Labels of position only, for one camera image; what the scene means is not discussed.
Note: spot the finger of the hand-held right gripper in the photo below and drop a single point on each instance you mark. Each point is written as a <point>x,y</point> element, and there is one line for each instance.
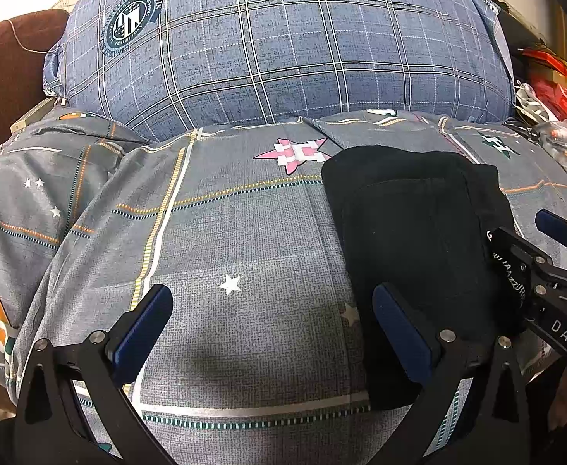
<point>557,225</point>
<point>520,247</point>

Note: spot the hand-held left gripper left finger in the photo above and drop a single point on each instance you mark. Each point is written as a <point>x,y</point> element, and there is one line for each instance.
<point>143,329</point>

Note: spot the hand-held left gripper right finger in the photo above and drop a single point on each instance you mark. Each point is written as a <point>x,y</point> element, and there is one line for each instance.
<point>404,334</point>

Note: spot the black pants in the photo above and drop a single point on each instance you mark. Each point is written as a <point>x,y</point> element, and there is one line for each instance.
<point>409,213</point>

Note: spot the pile of red packets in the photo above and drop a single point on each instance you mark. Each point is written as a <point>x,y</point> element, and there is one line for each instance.
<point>562,89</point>

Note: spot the grey star printed bedsheet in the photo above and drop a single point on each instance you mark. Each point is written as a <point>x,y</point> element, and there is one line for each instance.
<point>245,232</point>

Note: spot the brown cushion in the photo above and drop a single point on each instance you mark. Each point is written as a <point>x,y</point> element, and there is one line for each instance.
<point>2,82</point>

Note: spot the blue plaid pillow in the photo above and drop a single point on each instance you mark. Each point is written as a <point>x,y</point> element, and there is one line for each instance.
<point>288,34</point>

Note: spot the wooden bed frame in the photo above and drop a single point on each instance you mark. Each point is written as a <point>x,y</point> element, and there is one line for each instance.
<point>31,114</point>

